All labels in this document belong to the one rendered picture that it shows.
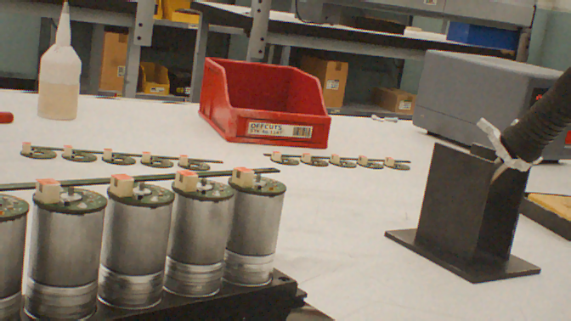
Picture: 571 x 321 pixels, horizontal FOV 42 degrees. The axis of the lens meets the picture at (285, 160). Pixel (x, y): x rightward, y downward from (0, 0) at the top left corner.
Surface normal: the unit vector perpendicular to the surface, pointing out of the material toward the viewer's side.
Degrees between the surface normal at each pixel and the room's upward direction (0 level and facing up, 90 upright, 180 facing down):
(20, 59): 90
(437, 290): 0
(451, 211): 90
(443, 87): 90
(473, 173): 90
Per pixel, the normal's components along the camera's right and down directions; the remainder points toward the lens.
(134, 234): 0.06, 0.24
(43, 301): -0.20, 0.20
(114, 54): 0.46, 0.28
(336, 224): 0.15, -0.96
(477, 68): -0.84, 0.00
